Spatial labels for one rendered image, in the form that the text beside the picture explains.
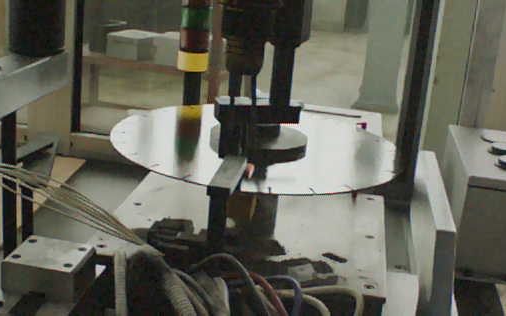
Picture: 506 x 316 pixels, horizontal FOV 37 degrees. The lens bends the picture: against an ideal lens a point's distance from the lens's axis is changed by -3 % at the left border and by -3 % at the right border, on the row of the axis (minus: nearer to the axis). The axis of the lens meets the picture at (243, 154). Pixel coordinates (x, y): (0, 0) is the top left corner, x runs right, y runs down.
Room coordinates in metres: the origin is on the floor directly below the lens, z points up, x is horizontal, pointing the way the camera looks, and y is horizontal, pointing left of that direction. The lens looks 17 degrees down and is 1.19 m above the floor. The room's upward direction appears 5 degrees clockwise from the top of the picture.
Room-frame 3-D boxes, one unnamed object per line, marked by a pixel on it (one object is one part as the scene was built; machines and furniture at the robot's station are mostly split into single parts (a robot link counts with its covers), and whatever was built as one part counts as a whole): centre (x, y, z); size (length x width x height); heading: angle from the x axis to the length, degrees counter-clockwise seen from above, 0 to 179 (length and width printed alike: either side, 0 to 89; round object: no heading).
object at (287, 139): (0.83, -0.01, 0.96); 0.11 x 0.11 x 0.03
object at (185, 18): (1.12, 0.09, 1.05); 0.05 x 0.04 x 0.03; 82
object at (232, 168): (0.64, 0.01, 0.95); 0.10 x 0.03 x 0.07; 172
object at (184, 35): (1.12, 0.09, 1.02); 0.05 x 0.04 x 0.03; 82
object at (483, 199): (1.08, -0.37, 0.82); 0.28 x 0.11 x 0.15; 172
